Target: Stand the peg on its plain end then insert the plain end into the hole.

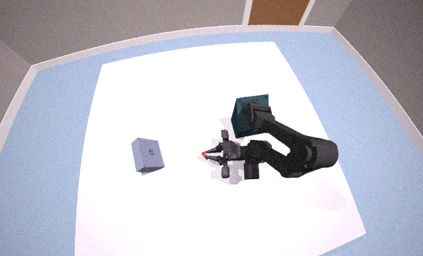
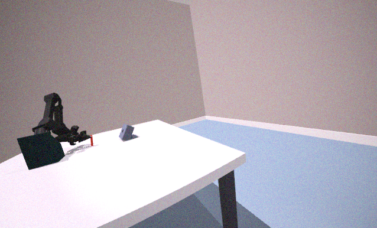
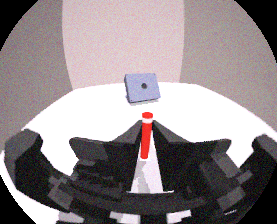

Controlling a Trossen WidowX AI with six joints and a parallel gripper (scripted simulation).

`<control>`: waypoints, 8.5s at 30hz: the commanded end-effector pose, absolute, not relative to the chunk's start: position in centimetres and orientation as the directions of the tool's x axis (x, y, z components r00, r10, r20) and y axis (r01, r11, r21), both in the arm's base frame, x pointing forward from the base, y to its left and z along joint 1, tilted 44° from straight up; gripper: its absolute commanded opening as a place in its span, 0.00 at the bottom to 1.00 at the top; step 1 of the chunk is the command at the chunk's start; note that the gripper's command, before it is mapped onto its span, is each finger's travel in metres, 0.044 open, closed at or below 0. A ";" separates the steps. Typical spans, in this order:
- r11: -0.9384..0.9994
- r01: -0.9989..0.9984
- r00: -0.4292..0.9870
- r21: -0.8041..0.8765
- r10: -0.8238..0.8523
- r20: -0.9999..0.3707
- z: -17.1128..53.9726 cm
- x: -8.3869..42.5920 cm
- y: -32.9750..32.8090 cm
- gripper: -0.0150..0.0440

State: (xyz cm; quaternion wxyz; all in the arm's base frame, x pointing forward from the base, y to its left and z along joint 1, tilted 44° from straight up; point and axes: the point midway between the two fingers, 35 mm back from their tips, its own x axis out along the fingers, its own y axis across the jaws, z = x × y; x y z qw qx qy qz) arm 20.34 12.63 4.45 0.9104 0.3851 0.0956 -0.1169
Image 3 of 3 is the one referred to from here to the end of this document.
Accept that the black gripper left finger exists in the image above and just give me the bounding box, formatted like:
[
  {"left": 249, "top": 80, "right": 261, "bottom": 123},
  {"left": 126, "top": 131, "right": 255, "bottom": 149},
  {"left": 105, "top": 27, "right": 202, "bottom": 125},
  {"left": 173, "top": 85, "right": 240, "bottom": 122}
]
[{"left": 69, "top": 120, "right": 143, "bottom": 192}]

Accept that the red peg with white band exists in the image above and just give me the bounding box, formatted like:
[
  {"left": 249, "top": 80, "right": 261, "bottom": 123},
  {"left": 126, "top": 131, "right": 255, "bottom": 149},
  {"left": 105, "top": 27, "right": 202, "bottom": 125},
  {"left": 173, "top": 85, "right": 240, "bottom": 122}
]
[{"left": 139, "top": 112, "right": 153, "bottom": 160}]

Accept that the blue-grey sloped panel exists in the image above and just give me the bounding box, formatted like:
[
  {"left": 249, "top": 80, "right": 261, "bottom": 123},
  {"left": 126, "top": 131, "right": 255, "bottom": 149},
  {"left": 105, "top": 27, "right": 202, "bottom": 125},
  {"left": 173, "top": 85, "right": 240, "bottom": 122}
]
[{"left": 123, "top": 72, "right": 162, "bottom": 104}]

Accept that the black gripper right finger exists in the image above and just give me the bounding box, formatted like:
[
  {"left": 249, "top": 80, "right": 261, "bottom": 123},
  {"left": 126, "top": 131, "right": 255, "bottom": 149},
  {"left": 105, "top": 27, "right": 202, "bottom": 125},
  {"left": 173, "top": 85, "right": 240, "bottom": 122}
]
[{"left": 151, "top": 120, "right": 232, "bottom": 192}]

